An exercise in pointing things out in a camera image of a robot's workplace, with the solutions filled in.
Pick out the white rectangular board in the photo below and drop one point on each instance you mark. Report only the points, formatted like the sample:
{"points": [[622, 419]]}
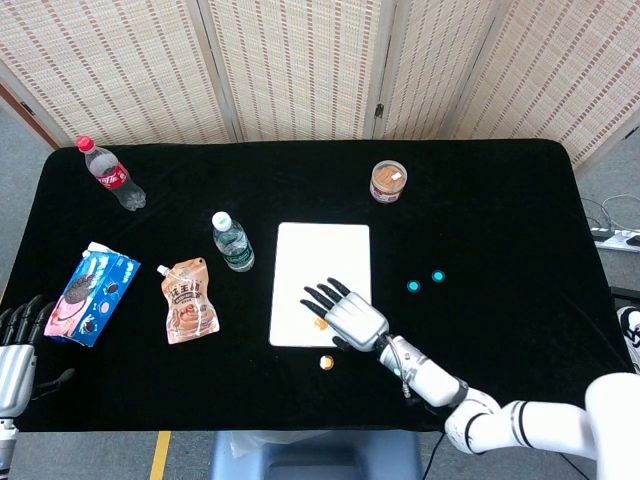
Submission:
{"points": [[310, 260]]}

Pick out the green label water bottle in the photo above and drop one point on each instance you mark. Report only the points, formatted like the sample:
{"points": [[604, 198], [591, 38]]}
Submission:
{"points": [[235, 250]]}

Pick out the brown spout drink pouch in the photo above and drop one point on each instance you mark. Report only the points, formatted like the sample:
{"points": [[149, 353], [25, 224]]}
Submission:
{"points": [[192, 310]]}

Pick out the metal screen hinge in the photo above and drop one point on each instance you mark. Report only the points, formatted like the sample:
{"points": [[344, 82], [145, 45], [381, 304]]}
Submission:
{"points": [[379, 110]]}

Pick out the cyan disc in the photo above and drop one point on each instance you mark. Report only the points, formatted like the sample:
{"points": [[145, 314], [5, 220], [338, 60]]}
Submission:
{"points": [[438, 276], [413, 286]]}

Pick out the white power strip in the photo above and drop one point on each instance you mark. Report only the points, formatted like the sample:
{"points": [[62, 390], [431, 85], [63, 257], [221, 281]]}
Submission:
{"points": [[617, 241]]}

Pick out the black velvet table cloth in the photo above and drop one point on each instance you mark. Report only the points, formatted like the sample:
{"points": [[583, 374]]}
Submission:
{"points": [[500, 225]]}

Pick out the orange token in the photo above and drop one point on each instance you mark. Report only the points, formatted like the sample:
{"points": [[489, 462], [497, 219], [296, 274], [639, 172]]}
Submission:
{"points": [[320, 324], [326, 362]]}

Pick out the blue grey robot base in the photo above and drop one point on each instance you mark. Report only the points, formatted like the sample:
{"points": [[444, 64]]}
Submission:
{"points": [[320, 460]]}

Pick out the blue cookie box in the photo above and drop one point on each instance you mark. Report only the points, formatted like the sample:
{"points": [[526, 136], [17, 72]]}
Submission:
{"points": [[90, 295]]}

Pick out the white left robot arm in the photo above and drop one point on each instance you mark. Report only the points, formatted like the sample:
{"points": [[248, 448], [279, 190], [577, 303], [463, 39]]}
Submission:
{"points": [[6, 442]]}

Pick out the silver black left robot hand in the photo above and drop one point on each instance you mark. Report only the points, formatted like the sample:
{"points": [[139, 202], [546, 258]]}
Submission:
{"points": [[15, 375]]}

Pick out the woven bamboo folding screen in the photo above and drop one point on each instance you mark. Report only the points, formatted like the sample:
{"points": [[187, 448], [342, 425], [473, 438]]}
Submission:
{"points": [[300, 65]]}

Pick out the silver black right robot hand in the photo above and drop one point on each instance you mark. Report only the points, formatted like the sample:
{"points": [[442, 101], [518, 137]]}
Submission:
{"points": [[355, 317]]}

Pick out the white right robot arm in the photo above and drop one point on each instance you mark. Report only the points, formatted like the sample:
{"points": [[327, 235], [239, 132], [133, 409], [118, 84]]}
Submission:
{"points": [[435, 380]]}

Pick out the red label cola bottle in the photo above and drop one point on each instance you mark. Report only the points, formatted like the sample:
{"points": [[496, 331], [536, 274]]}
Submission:
{"points": [[112, 175]]}

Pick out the white black sneaker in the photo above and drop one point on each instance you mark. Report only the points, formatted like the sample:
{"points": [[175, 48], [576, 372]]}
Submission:
{"points": [[631, 332]]}

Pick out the clear jar brown contents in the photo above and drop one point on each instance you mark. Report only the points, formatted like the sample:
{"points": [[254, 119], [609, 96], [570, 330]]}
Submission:
{"points": [[388, 180]]}

